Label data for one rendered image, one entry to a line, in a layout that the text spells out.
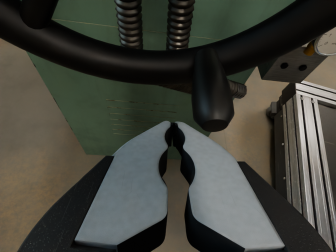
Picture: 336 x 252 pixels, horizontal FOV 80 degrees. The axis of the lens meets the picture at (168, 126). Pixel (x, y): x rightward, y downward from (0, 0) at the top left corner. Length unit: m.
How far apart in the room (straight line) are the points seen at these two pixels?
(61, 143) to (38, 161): 0.10
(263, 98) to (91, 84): 0.95
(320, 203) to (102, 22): 0.74
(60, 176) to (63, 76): 0.48
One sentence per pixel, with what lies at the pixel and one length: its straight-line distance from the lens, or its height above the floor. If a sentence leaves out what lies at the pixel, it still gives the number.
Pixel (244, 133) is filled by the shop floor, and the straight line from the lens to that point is 1.03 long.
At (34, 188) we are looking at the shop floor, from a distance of 0.90.
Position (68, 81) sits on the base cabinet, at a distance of 0.50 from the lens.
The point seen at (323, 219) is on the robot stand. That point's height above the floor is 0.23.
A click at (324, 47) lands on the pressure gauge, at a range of 0.38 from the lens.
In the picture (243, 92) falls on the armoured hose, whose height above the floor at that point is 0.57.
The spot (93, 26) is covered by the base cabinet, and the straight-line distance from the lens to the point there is 0.38.
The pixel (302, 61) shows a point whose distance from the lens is 0.43.
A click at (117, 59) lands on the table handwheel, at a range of 0.16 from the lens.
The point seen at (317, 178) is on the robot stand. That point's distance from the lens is 0.82.
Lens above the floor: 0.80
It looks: 59 degrees down
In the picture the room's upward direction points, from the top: 15 degrees clockwise
